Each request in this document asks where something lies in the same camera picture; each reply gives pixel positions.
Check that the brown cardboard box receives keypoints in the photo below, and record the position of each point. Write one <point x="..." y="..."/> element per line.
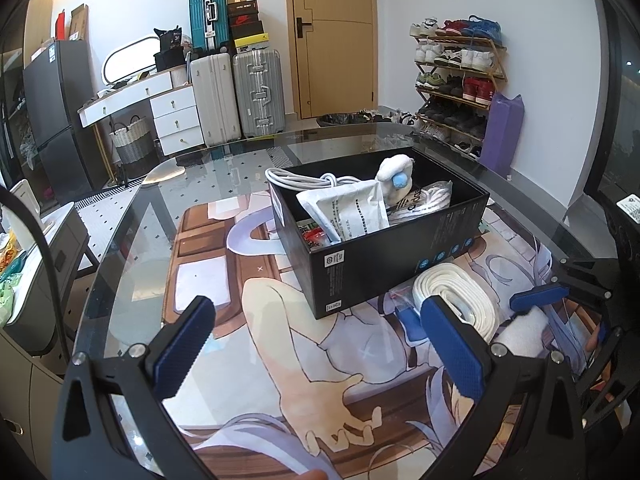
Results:
<point x="78" y="22"/>

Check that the black bag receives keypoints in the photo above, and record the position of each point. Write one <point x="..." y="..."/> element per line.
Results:
<point x="170" y="60"/>

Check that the wooden door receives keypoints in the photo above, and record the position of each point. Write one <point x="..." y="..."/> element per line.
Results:
<point x="340" y="60"/>

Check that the white plush toy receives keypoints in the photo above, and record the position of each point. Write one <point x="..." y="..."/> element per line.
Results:
<point x="392" y="167"/>

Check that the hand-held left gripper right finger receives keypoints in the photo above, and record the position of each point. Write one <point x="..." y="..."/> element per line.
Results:
<point x="452" y="355"/>

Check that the pile of snack packets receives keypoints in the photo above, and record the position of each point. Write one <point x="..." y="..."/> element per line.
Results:
<point x="12" y="260"/>

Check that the scattered pile of sneakers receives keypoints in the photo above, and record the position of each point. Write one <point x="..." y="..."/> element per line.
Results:
<point x="350" y="119"/>

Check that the oval white framed mirror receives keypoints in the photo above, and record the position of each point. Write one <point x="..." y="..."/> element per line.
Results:
<point x="127" y="57"/>

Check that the black cardboard box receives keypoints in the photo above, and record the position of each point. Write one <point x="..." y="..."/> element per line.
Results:
<point x="400" y="260"/>

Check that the white suitcase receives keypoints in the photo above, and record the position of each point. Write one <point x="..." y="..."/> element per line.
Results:
<point x="215" y="100"/>

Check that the white round stool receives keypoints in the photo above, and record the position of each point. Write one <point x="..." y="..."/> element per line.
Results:
<point x="162" y="175"/>

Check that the white ribbed bin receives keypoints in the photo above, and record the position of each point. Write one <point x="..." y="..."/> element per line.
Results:
<point x="181" y="76"/>

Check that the beige drawer cabinet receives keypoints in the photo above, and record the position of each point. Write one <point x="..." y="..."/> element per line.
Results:
<point x="25" y="390"/>

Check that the white printed packet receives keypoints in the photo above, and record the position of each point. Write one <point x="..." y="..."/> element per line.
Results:
<point x="350" y="215"/>

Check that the person's left hand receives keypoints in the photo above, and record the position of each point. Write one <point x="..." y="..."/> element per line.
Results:
<point x="309" y="475"/>

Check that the red flat box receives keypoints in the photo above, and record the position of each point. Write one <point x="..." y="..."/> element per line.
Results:
<point x="60" y="26"/>

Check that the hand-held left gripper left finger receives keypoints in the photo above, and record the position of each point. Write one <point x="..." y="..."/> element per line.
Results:
<point x="185" y="345"/>

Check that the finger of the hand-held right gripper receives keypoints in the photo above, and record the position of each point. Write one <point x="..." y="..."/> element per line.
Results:
<point x="537" y="297"/>
<point x="617" y="340"/>

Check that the purple bag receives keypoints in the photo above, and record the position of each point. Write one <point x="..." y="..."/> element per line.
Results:
<point x="502" y="135"/>

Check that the white desk with drawers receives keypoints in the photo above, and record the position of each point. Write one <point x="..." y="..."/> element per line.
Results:
<point x="172" y="120"/>

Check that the tan cardboard panel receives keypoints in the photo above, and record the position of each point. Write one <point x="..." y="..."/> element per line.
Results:
<point x="40" y="25"/>

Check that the plain black shoe box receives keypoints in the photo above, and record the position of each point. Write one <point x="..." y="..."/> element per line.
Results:
<point x="246" y="31"/>

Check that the wooden shoe rack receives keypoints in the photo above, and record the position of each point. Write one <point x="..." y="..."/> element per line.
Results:
<point x="492" y="49"/>

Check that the black shoe box white print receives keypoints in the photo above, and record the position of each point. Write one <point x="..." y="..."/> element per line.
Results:
<point x="243" y="7"/>

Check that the clear bag striped cloth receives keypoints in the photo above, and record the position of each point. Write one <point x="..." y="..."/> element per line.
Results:
<point x="425" y="200"/>

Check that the shoe rack with shoes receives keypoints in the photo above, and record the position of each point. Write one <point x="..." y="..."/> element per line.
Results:
<point x="475" y="87"/>

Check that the clear bag with blue item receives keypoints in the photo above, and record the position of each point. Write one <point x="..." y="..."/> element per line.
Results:
<point x="412" y="325"/>

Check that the silver suitcase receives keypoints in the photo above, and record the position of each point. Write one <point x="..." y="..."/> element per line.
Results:
<point x="257" y="92"/>

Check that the teal suitcase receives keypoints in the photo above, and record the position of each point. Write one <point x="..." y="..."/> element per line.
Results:
<point x="200" y="15"/>

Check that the printed cartoon table mat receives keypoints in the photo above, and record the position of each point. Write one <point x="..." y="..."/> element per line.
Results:
<point x="300" y="320"/>

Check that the woven grey basket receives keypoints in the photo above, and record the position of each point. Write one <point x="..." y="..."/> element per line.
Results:
<point x="132" y="142"/>

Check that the red and white packet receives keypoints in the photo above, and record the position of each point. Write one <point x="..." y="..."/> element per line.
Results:
<point x="315" y="235"/>

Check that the dark grey fridge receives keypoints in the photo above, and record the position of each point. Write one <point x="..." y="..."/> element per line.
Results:
<point x="55" y="105"/>

